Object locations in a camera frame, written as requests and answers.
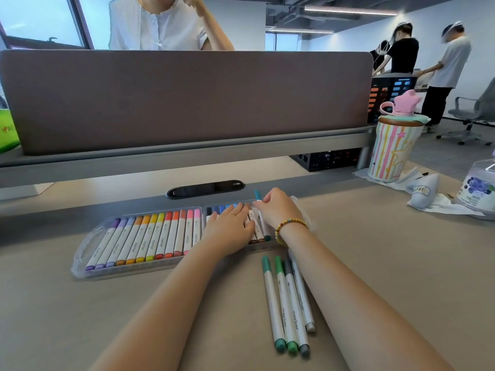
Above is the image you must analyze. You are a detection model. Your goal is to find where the green tissue pack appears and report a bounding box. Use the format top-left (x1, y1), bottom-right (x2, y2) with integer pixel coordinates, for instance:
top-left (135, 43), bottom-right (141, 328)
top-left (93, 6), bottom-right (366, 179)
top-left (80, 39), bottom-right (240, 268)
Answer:
top-left (0, 110), bottom-right (21, 153)

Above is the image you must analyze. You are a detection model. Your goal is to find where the light-grey-ended white marker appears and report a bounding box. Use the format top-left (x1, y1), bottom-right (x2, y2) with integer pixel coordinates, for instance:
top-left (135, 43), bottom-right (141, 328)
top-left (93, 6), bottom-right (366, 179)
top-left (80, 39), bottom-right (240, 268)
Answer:
top-left (288, 250), bottom-right (317, 333)

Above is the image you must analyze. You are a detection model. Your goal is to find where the gold bead bracelet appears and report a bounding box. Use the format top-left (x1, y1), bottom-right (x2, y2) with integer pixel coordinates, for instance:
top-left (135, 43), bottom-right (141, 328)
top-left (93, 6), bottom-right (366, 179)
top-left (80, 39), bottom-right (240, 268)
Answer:
top-left (274, 217), bottom-right (309, 248)

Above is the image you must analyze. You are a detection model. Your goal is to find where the person's left hand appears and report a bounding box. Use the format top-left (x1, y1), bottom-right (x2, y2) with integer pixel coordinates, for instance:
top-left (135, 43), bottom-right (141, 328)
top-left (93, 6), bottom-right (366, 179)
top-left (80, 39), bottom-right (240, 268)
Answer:
top-left (201, 203), bottom-right (256, 260)

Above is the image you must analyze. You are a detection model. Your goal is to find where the group of warm-coloured white markers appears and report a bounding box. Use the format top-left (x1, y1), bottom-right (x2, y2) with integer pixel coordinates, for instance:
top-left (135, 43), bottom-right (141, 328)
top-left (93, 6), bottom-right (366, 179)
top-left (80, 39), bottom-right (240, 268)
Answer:
top-left (85, 208), bottom-right (203, 272)

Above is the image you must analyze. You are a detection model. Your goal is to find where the clear bottle purple cap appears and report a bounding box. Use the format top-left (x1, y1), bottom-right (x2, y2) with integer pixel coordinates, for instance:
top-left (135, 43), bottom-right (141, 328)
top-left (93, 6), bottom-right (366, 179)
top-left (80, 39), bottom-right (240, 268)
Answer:
top-left (456, 150), bottom-right (495, 221)

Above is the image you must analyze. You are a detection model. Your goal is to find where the grey office chair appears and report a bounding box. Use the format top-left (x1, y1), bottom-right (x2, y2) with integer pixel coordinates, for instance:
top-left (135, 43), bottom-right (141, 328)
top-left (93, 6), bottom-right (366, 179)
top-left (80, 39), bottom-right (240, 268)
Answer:
top-left (437, 77), bottom-right (495, 146)

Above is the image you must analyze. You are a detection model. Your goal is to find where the sea-green-ended white marker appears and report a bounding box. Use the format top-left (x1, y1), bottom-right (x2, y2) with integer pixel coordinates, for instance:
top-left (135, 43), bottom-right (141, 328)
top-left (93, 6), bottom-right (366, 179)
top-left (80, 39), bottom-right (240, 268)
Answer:
top-left (261, 255), bottom-right (287, 353)

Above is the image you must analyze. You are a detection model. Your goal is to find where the grey desk riser shelf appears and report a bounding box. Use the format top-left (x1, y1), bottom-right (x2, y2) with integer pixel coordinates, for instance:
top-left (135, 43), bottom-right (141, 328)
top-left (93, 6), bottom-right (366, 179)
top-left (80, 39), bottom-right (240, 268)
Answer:
top-left (0, 125), bottom-right (378, 190)

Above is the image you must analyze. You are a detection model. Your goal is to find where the linear ceiling light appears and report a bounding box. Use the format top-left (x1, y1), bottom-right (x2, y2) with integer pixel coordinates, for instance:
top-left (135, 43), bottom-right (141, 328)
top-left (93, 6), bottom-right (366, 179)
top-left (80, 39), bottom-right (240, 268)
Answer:
top-left (304, 5), bottom-right (399, 16)
top-left (267, 28), bottom-right (335, 35)

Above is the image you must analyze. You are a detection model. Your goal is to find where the black plastic file rack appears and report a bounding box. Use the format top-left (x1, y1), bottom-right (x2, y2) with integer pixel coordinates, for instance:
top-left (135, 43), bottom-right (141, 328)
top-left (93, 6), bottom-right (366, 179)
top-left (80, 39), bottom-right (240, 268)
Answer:
top-left (367, 75), bottom-right (418, 124)

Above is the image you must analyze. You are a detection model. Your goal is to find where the brown fabric desk divider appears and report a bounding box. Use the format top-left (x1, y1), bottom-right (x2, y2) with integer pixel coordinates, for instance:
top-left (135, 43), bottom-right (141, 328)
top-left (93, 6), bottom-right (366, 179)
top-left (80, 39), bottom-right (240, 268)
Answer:
top-left (0, 49), bottom-right (374, 156)

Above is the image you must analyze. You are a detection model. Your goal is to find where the black smartphone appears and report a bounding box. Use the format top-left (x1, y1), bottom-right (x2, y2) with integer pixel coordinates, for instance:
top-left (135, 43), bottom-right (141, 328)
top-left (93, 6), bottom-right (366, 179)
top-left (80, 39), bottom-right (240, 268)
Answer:
top-left (166, 180), bottom-right (246, 199)

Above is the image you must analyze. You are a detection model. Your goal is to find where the person's left forearm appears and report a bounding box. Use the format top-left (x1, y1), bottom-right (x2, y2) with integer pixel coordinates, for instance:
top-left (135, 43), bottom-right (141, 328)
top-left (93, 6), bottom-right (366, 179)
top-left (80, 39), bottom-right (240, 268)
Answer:
top-left (89, 243), bottom-right (217, 371)

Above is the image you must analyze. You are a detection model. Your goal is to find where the white plush toy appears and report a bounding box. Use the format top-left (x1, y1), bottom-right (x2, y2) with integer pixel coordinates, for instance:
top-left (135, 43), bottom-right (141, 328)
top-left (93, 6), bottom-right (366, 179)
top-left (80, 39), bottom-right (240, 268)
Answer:
top-left (409, 173), bottom-right (440, 209)

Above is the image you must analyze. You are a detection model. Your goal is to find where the teal-ended white marker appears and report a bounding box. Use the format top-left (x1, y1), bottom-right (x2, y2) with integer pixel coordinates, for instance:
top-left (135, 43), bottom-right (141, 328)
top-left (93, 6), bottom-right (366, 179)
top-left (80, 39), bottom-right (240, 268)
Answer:
top-left (253, 189), bottom-right (272, 243)

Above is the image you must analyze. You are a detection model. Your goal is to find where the person's right forearm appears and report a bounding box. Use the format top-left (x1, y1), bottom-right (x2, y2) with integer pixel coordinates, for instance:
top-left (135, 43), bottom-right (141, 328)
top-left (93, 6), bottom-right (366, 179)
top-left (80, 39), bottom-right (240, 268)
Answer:
top-left (278, 226), bottom-right (455, 371)

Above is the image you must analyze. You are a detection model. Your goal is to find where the person's right hand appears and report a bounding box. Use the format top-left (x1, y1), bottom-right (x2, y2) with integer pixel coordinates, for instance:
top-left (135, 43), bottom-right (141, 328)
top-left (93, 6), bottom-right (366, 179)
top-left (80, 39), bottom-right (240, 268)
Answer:
top-left (252, 187), bottom-right (307, 231)

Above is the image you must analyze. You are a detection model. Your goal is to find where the clear plastic marker case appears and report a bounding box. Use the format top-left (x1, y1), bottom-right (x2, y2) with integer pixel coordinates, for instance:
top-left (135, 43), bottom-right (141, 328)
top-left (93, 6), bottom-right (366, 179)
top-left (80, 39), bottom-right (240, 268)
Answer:
top-left (71, 195), bottom-right (314, 281)

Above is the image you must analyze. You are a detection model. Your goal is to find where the dark window frame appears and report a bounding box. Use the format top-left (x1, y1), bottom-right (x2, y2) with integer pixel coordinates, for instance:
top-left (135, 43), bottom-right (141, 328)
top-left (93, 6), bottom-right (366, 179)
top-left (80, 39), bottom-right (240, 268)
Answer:
top-left (0, 0), bottom-right (95, 50)

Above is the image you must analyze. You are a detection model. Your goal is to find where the white tissue paper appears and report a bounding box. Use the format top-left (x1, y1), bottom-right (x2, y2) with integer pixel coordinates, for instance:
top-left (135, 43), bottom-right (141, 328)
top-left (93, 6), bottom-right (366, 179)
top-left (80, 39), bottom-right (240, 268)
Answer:
top-left (354, 167), bottom-right (486, 217)

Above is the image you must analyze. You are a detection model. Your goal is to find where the striped tumbler pink lid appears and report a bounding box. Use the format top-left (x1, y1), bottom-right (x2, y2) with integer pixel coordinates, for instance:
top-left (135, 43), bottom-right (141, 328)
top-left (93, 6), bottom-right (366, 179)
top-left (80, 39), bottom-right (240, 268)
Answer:
top-left (367, 90), bottom-right (431, 183)

